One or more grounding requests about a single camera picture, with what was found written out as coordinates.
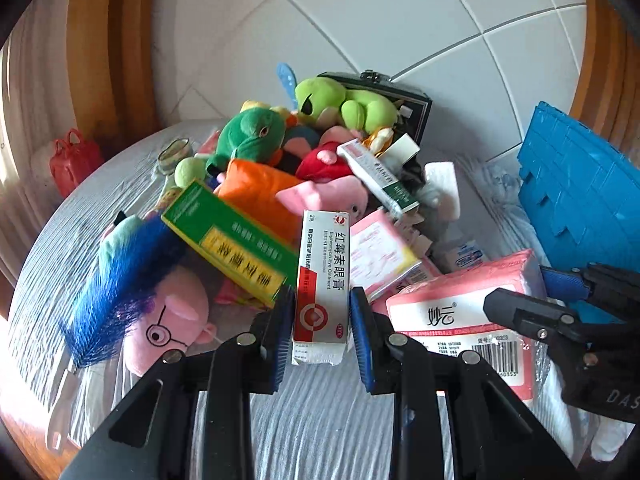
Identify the pink pig plush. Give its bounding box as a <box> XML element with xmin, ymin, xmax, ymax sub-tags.
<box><xmin>276</xmin><ymin>176</ymin><xmax>369</xmax><ymax>221</ymax></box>

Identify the black gift box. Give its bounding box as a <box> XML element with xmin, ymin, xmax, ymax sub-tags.
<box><xmin>317</xmin><ymin>70</ymin><xmax>433</xmax><ymax>161</ymax></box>

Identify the dark green frog plush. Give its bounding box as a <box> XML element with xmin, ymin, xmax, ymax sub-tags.
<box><xmin>174</xmin><ymin>107</ymin><xmax>288</xmax><ymax>188</ymax></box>

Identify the red white ointment box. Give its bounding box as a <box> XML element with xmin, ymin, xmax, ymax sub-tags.
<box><xmin>291</xmin><ymin>210</ymin><xmax>353</xmax><ymax>367</ymax></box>

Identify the blue haired pink plush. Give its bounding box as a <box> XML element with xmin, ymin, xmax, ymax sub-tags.
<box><xmin>64</xmin><ymin>212</ymin><xmax>219</xmax><ymax>377</ymax></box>

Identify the red pink plush toy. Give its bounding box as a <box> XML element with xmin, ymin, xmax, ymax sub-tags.
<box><xmin>295</xmin><ymin>127</ymin><xmax>362</xmax><ymax>184</ymax></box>

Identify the red toy bag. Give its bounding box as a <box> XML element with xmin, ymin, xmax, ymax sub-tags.
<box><xmin>49</xmin><ymin>128</ymin><xmax>105</xmax><ymax>198</ymax></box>

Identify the white green medicine box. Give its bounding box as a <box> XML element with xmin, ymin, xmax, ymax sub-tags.
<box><xmin>336</xmin><ymin>139</ymin><xmax>421</xmax><ymax>215</ymax></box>

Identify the light green plush toy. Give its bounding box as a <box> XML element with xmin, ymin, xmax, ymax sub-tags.
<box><xmin>294</xmin><ymin>76</ymin><xmax>401</xmax><ymax>131</ymax></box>

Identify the pink white box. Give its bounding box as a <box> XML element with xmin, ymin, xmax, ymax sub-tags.
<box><xmin>348</xmin><ymin>208</ymin><xmax>426</xmax><ymax>301</ymax></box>

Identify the white paper tissue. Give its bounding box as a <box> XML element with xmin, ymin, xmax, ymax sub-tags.
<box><xmin>424</xmin><ymin>161</ymin><xmax>461</xmax><ymax>221</ymax></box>

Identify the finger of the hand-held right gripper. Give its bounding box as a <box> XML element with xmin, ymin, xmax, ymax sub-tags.
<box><xmin>540</xmin><ymin>261</ymin><xmax>640</xmax><ymax>323</ymax></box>
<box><xmin>482</xmin><ymin>287</ymin><xmax>601</xmax><ymax>366</ymax></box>

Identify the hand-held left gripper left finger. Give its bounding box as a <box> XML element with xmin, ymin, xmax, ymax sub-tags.
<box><xmin>60</xmin><ymin>284</ymin><xmax>297</xmax><ymax>480</ymax></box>

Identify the pink white tissue pack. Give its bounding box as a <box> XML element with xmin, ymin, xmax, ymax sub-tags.
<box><xmin>385</xmin><ymin>248</ymin><xmax>548</xmax><ymax>401</ymax></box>

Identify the green yellow box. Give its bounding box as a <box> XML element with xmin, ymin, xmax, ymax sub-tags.
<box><xmin>161</xmin><ymin>178</ymin><xmax>301</xmax><ymax>308</ymax></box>

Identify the orange plush cushion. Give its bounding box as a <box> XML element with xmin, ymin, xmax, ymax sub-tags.
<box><xmin>217</xmin><ymin>158</ymin><xmax>306</xmax><ymax>248</ymax></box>

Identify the white floral blanket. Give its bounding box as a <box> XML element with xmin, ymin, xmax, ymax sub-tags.
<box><xmin>450</xmin><ymin>157</ymin><xmax>640</xmax><ymax>466</ymax></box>

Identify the dark blue plush toy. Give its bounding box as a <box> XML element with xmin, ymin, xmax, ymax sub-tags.
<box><xmin>279</xmin><ymin>125</ymin><xmax>322</xmax><ymax>171</ymax></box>

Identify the white wet wipes packet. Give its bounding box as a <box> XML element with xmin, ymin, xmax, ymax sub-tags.
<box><xmin>440</xmin><ymin>240</ymin><xmax>488</xmax><ymax>273</ymax></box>

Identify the wooden frame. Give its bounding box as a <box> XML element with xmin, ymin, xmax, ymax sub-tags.
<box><xmin>67</xmin><ymin>0</ymin><xmax>161</xmax><ymax>133</ymax></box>
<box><xmin>570</xmin><ymin>0</ymin><xmax>640</xmax><ymax>161</ymax></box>

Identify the patterned tape roll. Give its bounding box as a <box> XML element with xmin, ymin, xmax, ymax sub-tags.
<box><xmin>157</xmin><ymin>140</ymin><xmax>193</xmax><ymax>176</ymax></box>

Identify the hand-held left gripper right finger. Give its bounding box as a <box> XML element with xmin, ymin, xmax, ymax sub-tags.
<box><xmin>348</xmin><ymin>286</ymin><xmax>581</xmax><ymax>480</ymax></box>

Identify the blue plastic crate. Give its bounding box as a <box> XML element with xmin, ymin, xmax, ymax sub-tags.
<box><xmin>517</xmin><ymin>101</ymin><xmax>640</xmax><ymax>326</ymax></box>

